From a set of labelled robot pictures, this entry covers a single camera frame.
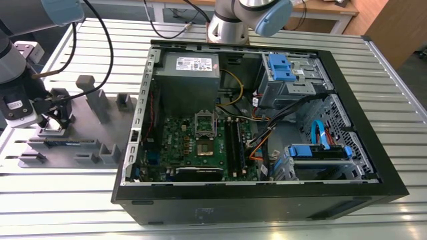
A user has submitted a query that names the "silver drive cage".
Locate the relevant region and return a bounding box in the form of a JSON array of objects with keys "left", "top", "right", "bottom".
[{"left": 257, "top": 51, "right": 335, "bottom": 109}]

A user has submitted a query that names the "blue data cable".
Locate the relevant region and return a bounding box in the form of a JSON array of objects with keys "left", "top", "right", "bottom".
[{"left": 311, "top": 119, "right": 332, "bottom": 151}]

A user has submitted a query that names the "black PC case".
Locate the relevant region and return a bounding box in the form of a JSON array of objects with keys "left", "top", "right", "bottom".
[{"left": 109, "top": 38, "right": 411, "bottom": 226}]

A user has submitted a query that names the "grey power supply unit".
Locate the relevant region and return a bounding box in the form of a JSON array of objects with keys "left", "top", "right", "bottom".
[{"left": 152, "top": 52, "right": 221, "bottom": 113}]

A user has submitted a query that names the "RAM stick with white label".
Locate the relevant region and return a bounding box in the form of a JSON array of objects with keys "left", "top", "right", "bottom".
[{"left": 28, "top": 137, "right": 94, "bottom": 149}]

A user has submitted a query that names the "thin cable with metal plug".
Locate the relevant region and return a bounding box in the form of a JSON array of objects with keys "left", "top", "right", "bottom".
[{"left": 141, "top": 0, "right": 196, "bottom": 40}]

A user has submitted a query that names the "black RAM slot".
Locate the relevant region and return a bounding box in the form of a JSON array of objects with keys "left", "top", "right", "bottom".
[
  {"left": 226, "top": 118, "right": 233, "bottom": 176},
  {"left": 232, "top": 118, "right": 238, "bottom": 176},
  {"left": 222, "top": 118, "right": 229, "bottom": 176}
]

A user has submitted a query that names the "grey parts rack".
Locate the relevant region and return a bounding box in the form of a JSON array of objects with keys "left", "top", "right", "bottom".
[{"left": 16, "top": 74, "right": 138, "bottom": 170}]

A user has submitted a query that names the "yellow wire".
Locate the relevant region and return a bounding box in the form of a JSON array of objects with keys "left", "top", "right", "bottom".
[{"left": 214, "top": 68, "right": 245, "bottom": 108}]

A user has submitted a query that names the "CPU with silver top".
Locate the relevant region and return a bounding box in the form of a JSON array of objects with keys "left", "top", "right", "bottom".
[{"left": 45, "top": 120, "right": 64, "bottom": 132}]

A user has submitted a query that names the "orange red wire bundle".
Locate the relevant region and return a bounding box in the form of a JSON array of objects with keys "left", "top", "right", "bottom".
[{"left": 248, "top": 111, "right": 272, "bottom": 161}]

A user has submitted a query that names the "brown wooden cabinet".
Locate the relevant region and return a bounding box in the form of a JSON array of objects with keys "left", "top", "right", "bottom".
[{"left": 343, "top": 0, "right": 427, "bottom": 72}]

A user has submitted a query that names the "silver disk bay cage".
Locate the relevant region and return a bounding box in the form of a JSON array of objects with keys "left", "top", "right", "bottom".
[{"left": 281, "top": 143, "right": 369, "bottom": 181}]

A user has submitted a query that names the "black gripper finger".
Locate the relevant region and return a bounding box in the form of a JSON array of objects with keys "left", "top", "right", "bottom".
[
  {"left": 52, "top": 96, "right": 74, "bottom": 131},
  {"left": 34, "top": 98, "right": 56, "bottom": 130}
]

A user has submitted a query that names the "wooden desk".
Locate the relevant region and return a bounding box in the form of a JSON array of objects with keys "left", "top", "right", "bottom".
[{"left": 150, "top": 0, "right": 360, "bottom": 36}]

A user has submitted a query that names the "thick black camera cable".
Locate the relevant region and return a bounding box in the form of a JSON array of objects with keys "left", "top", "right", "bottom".
[
  {"left": 32, "top": 21, "right": 80, "bottom": 79},
  {"left": 49, "top": 0, "right": 114, "bottom": 101}
]

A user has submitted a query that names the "black case fan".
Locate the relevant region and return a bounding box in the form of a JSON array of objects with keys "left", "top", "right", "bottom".
[{"left": 142, "top": 79, "right": 165, "bottom": 151}]

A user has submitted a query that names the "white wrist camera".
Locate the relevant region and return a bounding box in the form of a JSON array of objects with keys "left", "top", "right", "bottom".
[{"left": 0, "top": 95, "right": 40, "bottom": 130}]

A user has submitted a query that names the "red black twisted wire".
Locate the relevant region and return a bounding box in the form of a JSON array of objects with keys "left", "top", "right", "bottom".
[{"left": 145, "top": 86, "right": 160, "bottom": 141}]

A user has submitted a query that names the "grey wrist connector block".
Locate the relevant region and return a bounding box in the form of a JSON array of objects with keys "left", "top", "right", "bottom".
[{"left": 14, "top": 41, "right": 45, "bottom": 64}]

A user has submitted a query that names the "CPU socket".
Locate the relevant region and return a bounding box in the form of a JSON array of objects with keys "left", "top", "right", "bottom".
[{"left": 194, "top": 140, "right": 217, "bottom": 158}]

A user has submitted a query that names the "black wire bundle white plug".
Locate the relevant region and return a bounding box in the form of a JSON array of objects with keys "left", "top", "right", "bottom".
[{"left": 248, "top": 93, "right": 337, "bottom": 148}]

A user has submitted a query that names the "green motherboard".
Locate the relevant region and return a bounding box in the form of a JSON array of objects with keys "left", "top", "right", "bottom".
[{"left": 137, "top": 109, "right": 264, "bottom": 183}]

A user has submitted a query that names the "tall blue disk carrier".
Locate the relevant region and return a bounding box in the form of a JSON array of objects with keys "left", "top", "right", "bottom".
[{"left": 265, "top": 53, "right": 299, "bottom": 83}]

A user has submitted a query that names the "blue carrier with black disk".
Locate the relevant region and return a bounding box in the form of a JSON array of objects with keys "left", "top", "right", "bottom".
[{"left": 287, "top": 143, "right": 353, "bottom": 161}]

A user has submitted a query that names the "black graphics card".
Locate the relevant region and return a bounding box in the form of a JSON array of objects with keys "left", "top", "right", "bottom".
[{"left": 174, "top": 165, "right": 225, "bottom": 183}]

